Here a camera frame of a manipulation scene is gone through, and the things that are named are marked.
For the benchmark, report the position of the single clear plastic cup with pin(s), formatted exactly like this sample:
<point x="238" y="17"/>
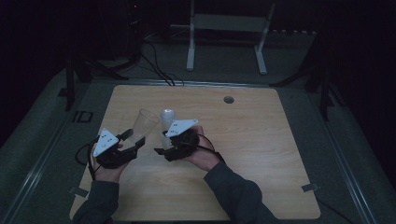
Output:
<point x="145" y="124"/>

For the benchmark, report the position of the black rectangular floor frame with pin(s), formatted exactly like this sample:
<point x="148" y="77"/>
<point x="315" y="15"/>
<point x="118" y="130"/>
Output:
<point x="82" y="116"/>

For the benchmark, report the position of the person's left hand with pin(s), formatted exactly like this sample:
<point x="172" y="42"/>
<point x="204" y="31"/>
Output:
<point x="107" y="174"/>

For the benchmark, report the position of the grey tape piece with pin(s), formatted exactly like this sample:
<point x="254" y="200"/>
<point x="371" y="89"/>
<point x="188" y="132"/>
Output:
<point x="310" y="187"/>
<point x="78" y="192"/>

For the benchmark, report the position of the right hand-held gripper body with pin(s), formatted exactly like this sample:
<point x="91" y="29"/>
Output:
<point x="182" y="141"/>

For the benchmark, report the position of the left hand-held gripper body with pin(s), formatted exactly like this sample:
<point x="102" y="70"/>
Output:
<point x="106" y="143"/>

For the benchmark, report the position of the person's right hand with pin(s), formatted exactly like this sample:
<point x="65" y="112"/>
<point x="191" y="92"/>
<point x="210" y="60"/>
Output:
<point x="205" y="157"/>

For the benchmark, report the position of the white metal stand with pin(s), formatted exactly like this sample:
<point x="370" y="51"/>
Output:
<point x="229" y="22"/>

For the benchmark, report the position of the pale strip with round knobs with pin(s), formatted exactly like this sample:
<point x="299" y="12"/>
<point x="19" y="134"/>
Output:
<point x="292" y="31"/>

